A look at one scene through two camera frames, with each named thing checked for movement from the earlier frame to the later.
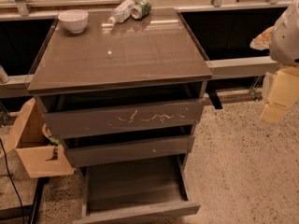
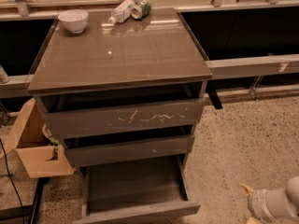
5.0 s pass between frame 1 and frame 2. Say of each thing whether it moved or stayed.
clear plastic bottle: stayed
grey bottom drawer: stayed
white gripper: moved
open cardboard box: stayed
